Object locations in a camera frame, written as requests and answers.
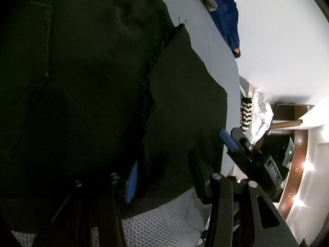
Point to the black pants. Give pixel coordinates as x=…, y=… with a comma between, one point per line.
x=90, y=95

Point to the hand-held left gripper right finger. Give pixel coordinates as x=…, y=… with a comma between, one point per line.
x=203, y=182

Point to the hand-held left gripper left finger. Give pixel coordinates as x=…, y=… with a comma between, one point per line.
x=131, y=182

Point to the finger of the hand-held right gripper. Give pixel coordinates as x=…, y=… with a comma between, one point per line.
x=244, y=141
x=229, y=140

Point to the brown wooden shelf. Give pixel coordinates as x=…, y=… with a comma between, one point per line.
x=290, y=113

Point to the grey mesh mattress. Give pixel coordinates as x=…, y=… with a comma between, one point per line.
x=164, y=226

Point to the black white striped cloth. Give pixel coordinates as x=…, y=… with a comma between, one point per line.
x=246, y=113

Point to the blue floral blanket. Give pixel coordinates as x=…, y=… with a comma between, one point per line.
x=226, y=15

